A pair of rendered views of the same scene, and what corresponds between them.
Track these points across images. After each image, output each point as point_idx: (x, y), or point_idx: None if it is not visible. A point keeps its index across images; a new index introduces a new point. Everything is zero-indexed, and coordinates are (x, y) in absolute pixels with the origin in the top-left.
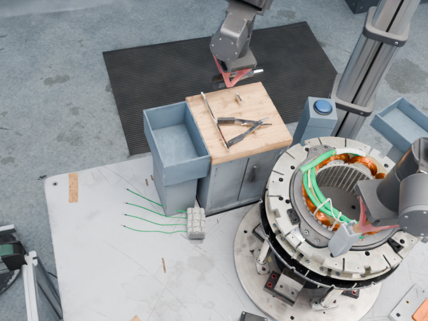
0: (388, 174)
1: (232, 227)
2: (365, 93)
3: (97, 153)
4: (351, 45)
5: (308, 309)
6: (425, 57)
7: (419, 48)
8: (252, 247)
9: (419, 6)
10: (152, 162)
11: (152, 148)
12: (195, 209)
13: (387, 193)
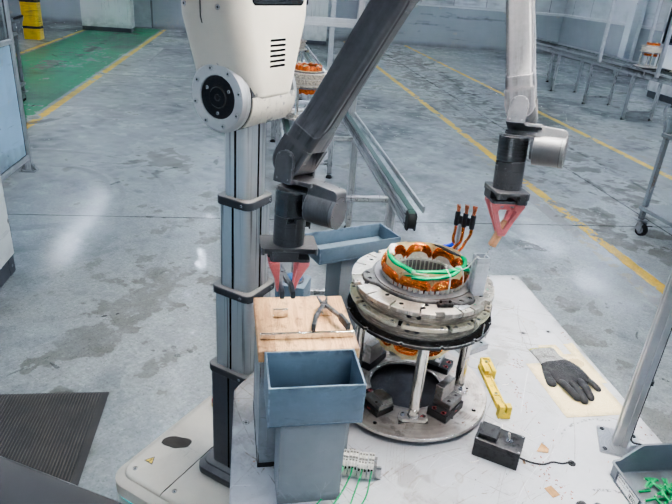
0: (506, 170)
1: (362, 437)
2: (264, 267)
3: None
4: (5, 366)
5: (464, 397)
6: (77, 316)
7: (61, 315)
8: (395, 421)
9: (0, 292)
10: (242, 500)
11: (312, 410)
12: (345, 453)
13: (515, 179)
